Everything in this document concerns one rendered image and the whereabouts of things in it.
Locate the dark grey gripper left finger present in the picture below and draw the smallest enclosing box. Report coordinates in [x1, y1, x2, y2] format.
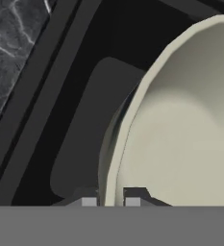
[51, 184, 100, 208]

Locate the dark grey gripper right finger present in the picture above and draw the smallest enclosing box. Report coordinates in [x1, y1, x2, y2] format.
[122, 186, 173, 208]

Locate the cream white bowl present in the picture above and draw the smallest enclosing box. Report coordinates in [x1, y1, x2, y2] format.
[97, 12, 224, 208]

